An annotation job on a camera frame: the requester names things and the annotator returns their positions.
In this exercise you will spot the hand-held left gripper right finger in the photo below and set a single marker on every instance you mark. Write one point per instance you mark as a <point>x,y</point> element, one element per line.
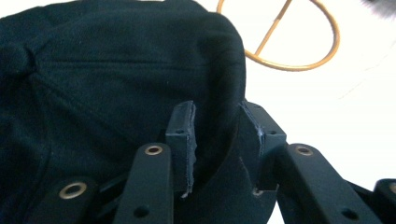
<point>264,146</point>

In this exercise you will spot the dark green garment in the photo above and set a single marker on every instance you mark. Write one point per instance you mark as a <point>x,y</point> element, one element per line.
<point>102,99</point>

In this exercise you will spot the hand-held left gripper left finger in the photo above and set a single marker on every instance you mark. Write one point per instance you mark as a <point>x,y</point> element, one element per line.
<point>180,143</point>

